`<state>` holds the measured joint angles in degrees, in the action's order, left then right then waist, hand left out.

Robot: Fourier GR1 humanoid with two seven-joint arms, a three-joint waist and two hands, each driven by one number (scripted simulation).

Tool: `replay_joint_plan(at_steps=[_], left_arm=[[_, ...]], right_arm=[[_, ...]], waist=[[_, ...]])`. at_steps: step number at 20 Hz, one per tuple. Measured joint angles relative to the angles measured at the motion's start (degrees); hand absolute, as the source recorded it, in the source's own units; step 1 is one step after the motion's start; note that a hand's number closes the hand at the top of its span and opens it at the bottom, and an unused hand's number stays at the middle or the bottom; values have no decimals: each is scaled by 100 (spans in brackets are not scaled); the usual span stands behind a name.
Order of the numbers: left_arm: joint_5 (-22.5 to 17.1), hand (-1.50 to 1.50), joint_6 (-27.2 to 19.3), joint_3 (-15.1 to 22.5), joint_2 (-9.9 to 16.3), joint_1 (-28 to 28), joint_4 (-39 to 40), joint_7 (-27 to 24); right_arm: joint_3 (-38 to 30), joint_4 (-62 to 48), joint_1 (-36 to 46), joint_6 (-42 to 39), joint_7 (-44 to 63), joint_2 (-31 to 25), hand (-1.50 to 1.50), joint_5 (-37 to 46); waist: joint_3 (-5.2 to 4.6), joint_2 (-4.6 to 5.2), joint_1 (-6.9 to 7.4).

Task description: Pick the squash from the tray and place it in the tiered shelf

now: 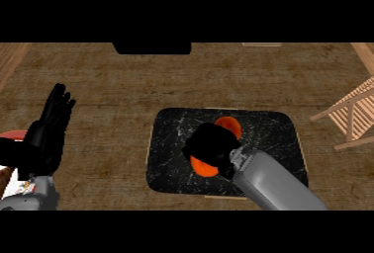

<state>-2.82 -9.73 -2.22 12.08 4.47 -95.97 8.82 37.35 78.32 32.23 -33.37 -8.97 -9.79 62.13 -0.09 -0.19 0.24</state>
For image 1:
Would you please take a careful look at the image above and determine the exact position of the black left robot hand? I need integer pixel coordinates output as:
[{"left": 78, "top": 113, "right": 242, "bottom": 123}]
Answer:
[{"left": 0, "top": 82, "right": 76, "bottom": 182}]

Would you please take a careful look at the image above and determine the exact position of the black appliance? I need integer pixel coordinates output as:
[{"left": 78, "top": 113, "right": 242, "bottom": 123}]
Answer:
[{"left": 110, "top": 42, "right": 191, "bottom": 55}]

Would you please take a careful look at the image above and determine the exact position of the black marble tray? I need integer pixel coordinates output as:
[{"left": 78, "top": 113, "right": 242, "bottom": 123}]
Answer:
[{"left": 144, "top": 107, "right": 310, "bottom": 199}]

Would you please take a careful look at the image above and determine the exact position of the orange squash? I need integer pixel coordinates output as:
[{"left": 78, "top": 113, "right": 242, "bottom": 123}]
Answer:
[{"left": 187, "top": 116, "right": 243, "bottom": 179}]

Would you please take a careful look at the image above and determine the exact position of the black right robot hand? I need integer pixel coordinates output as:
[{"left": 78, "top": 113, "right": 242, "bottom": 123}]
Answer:
[{"left": 181, "top": 122, "right": 242, "bottom": 181}]

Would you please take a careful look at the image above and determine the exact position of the wooden tiered shelf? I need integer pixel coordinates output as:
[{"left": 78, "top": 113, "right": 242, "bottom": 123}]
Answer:
[{"left": 308, "top": 76, "right": 374, "bottom": 152}]

